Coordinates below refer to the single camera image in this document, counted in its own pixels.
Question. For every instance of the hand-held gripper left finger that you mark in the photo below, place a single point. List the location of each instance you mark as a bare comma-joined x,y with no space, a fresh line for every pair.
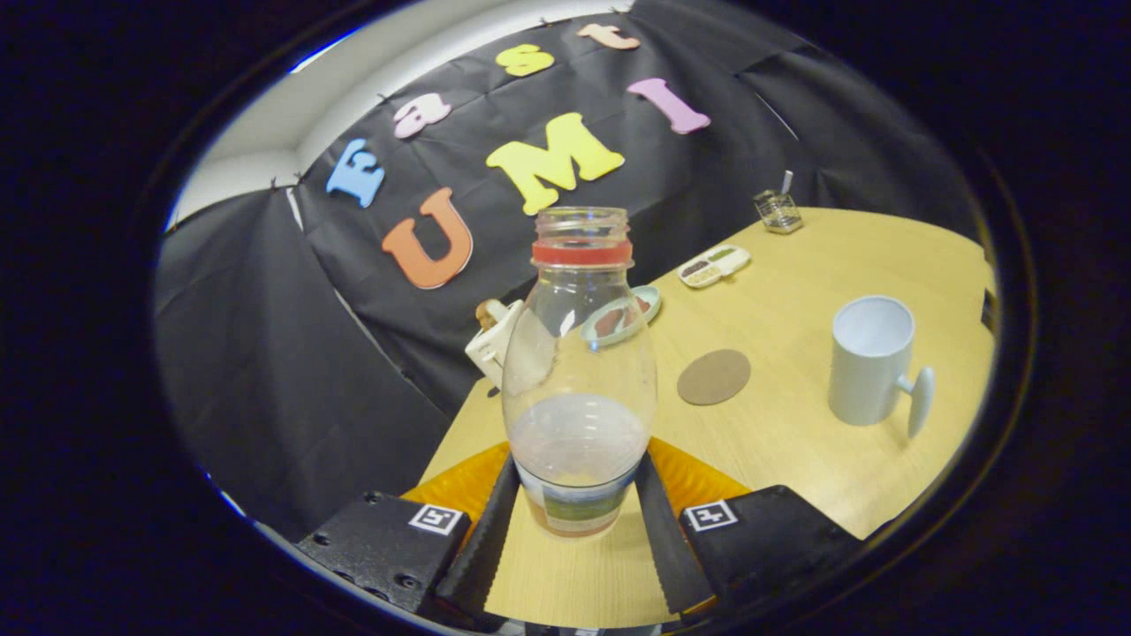
482,548

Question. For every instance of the white divided condiment dish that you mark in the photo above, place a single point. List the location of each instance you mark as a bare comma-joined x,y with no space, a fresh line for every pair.
716,265

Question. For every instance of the white cup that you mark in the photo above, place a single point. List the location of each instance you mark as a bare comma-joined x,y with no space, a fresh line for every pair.
866,380

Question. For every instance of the bread slice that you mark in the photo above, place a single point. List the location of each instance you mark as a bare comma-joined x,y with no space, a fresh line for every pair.
485,314

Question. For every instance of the brown round coaster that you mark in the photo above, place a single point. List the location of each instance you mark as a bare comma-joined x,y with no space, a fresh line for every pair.
714,377

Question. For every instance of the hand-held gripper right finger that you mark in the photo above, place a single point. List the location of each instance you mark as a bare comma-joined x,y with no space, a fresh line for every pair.
671,548

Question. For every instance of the brown meat piece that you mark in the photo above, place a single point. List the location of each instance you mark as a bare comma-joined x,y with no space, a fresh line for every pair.
641,306
611,321

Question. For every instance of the light green plate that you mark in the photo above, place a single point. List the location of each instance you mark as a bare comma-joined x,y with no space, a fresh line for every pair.
652,302

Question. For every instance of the wooden table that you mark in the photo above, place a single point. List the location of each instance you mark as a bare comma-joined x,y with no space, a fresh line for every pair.
795,468

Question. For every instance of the white toaster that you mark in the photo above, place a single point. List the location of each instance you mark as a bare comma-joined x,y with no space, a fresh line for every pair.
489,346

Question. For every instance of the clear plastic juice bottle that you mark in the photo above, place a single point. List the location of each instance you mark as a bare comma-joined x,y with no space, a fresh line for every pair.
579,353

